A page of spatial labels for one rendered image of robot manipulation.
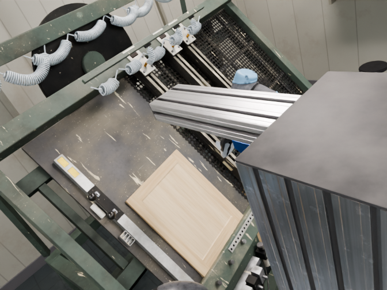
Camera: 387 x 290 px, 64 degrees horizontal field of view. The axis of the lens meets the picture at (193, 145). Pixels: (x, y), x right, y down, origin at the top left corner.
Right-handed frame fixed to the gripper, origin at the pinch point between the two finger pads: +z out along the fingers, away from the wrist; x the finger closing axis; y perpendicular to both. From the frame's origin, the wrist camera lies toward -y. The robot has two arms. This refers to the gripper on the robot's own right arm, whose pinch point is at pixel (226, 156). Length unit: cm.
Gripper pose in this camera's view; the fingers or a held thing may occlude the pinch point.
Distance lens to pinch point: 122.5
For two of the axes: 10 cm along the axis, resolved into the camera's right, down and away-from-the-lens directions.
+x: -8.0, 2.5, -5.4
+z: -1.7, 7.7, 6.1
